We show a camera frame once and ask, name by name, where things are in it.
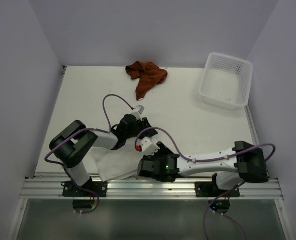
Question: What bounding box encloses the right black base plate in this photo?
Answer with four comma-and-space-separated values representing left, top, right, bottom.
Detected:
194, 181, 240, 198

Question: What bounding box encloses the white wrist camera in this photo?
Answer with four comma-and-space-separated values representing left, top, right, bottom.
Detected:
131, 105, 145, 120
135, 137, 160, 156

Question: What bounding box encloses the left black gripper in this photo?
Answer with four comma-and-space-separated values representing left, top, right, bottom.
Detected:
125, 117, 157, 139

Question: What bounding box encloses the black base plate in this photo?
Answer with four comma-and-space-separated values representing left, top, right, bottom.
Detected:
194, 181, 240, 198
61, 181, 108, 198

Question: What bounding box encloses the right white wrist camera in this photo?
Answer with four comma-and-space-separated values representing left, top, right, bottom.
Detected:
135, 137, 160, 156

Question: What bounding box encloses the white towel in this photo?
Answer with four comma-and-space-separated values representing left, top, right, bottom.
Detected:
86, 138, 143, 182

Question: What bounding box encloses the white plastic basket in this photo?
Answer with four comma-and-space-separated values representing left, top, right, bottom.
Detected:
198, 52, 253, 111

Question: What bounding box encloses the brown towel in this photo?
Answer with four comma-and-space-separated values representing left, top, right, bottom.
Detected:
125, 61, 168, 101

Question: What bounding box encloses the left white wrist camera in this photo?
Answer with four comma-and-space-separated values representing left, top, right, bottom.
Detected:
131, 105, 145, 120

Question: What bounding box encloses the aluminium mounting rail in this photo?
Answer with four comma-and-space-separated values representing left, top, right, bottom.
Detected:
19, 174, 283, 200

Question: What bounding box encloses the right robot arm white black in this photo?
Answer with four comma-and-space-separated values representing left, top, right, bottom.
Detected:
135, 138, 269, 196

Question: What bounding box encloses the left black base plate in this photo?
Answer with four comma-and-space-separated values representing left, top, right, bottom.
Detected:
61, 181, 108, 198

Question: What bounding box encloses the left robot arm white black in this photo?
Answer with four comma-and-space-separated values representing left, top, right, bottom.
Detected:
49, 114, 151, 197

